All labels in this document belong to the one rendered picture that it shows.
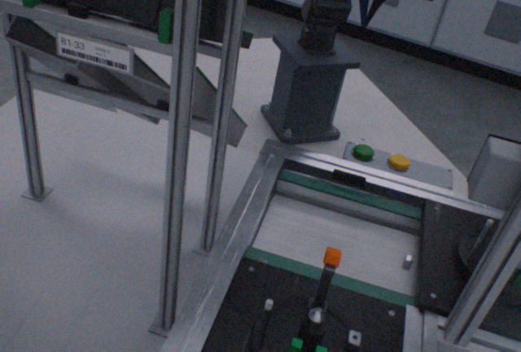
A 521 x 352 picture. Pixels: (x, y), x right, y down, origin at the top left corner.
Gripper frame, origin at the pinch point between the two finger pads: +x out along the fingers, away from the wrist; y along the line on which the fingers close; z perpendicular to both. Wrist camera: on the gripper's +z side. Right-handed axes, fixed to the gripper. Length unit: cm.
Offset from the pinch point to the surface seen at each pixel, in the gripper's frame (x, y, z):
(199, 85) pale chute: 6.6, -18.1, 26.4
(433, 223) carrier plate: 28.1, 19.9, 13.4
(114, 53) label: -3.5, -22.3, 41.7
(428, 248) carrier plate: 28.1, 19.3, 19.9
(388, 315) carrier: 28.2, 14.4, 35.4
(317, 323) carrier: 21, 5, 46
